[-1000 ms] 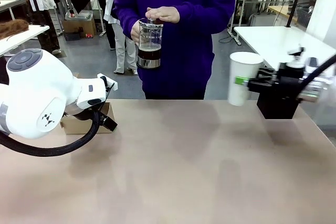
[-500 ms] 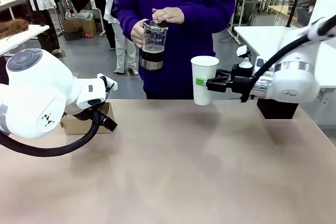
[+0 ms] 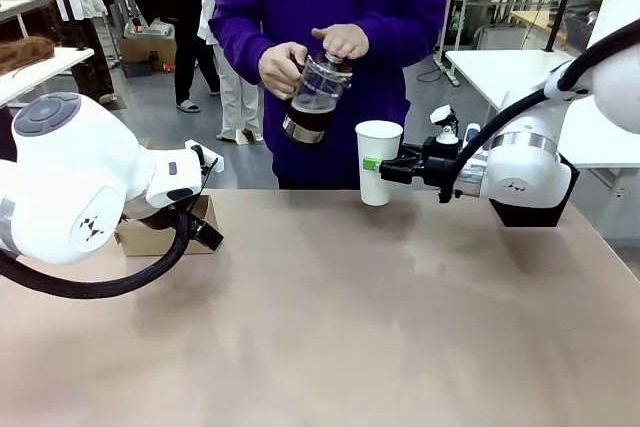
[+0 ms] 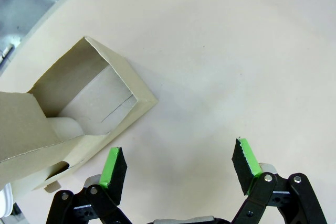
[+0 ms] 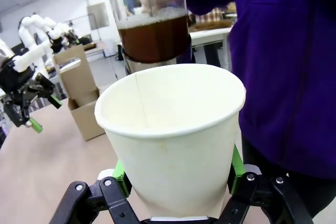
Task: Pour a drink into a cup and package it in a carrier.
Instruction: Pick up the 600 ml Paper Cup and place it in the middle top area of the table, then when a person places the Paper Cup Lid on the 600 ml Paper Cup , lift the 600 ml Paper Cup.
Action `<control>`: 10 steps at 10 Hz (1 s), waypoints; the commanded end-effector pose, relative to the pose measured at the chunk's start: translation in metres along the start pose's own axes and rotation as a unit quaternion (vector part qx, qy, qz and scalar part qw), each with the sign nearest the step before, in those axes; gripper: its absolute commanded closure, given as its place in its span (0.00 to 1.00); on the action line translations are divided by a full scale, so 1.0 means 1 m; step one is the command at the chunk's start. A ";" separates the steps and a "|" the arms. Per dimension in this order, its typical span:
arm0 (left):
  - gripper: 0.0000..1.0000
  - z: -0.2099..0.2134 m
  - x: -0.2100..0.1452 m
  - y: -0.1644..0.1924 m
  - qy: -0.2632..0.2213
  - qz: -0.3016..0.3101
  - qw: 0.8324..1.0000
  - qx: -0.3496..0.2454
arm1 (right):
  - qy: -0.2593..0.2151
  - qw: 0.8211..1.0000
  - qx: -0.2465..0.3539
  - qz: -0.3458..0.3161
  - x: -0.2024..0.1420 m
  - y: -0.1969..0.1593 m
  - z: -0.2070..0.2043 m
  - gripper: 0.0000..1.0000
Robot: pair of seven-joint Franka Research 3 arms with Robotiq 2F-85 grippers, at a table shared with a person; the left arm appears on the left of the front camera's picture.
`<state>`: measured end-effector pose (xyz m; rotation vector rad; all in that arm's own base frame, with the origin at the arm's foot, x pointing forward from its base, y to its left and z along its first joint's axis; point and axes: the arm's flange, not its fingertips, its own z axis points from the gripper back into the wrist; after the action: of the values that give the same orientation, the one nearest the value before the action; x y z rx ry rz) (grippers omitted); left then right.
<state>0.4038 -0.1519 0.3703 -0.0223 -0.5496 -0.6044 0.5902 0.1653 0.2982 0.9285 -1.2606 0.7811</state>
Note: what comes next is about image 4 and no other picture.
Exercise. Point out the small metal bracket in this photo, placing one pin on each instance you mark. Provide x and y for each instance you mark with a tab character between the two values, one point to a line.
6	52

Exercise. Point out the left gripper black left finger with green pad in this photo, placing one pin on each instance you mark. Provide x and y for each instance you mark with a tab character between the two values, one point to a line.
115	174

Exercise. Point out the brown cardboard cup carrier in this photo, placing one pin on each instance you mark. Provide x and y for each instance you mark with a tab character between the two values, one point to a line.
23	124

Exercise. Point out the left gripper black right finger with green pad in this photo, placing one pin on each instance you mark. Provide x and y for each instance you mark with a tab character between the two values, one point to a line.
242	166

